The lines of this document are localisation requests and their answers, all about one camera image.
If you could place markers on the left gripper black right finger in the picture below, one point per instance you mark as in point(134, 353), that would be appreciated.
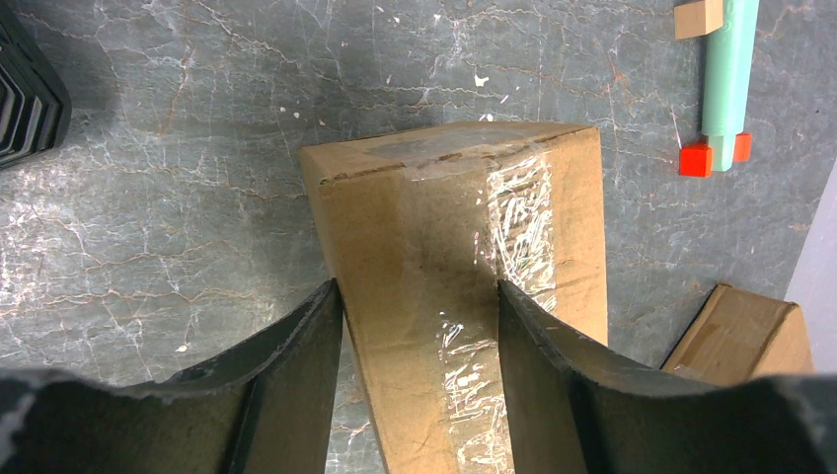
point(575, 406)

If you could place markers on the brown cardboard express box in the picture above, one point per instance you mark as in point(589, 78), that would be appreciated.
point(418, 227)

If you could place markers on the black case with poker chips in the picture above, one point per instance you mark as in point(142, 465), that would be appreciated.
point(35, 104)

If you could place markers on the flat brown cardboard box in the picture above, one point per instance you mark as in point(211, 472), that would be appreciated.
point(740, 335)

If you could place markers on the small brown wooden cube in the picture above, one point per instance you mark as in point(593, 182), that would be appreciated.
point(697, 18)

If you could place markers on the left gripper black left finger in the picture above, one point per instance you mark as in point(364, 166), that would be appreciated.
point(262, 406)

